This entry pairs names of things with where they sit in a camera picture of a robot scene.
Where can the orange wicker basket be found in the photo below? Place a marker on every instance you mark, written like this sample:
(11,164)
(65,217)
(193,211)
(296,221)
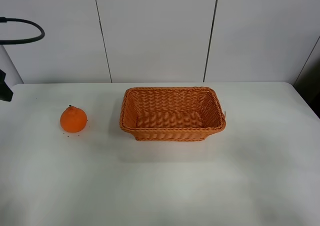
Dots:
(171,113)

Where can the orange with stem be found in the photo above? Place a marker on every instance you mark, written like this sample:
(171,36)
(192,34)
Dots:
(73,119)

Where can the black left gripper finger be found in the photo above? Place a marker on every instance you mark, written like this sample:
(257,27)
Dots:
(6,93)

